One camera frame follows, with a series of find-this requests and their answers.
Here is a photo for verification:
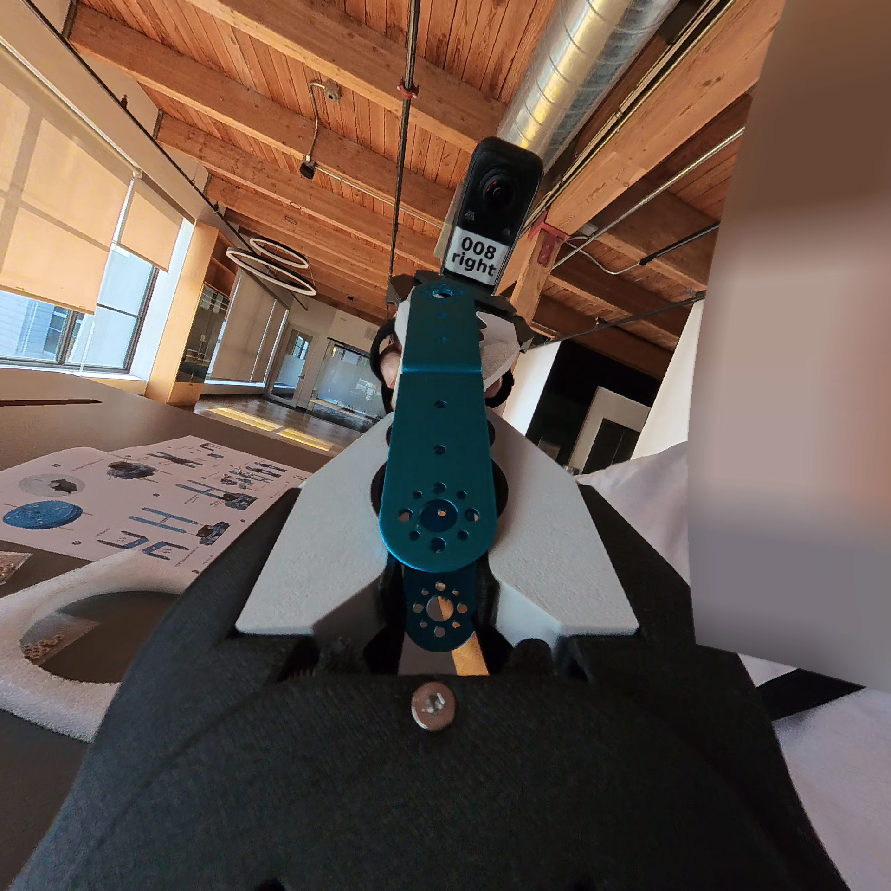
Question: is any printed instruction sheet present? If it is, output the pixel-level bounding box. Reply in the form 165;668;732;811
0;435;314;575

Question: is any person's white shirt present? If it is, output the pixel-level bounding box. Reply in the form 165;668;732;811
576;439;891;891

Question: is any black ceiling pipe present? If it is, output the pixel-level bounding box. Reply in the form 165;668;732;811
385;0;423;295

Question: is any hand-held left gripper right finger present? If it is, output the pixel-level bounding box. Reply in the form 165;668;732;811
486;411;640;648

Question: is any wide beige roller blind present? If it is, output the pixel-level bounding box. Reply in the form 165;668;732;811
0;42;138;316

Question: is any wooden shelving unit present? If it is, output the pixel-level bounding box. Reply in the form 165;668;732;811
145;221;242;406

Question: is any person's right hand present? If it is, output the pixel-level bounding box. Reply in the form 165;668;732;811
379;347;515;413

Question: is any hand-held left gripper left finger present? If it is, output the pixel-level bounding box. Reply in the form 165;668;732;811
235;416;399;652

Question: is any blue metal U bracket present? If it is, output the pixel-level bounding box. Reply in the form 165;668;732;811
378;280;505;653

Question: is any wooden support post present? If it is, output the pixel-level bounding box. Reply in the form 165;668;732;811
496;209;580;336

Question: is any small ring pendant light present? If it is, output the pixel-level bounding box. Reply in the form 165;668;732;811
247;235;312;270

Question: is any narrow beige roller blind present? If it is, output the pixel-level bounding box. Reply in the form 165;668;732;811
117;187;185;274

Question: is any white foam packing insert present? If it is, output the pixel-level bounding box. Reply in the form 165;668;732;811
0;553;210;743

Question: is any silver ventilation duct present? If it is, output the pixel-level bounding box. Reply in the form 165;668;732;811
496;0;681;169

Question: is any large ring pendant light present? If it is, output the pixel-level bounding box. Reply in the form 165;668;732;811
225;248;318;298

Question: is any glass door partition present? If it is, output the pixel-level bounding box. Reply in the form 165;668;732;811
266;313;392;420

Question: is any office window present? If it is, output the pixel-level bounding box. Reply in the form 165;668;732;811
0;247;160;371

